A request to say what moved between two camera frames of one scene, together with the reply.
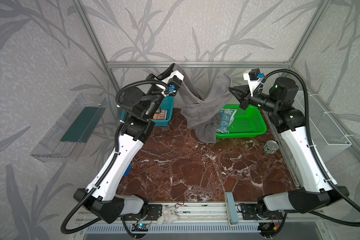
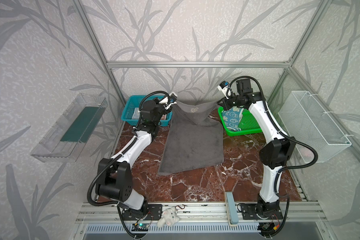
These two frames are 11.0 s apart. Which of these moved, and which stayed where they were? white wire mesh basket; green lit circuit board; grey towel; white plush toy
Moved: grey towel
Stayed: green lit circuit board; white wire mesh basket; white plush toy
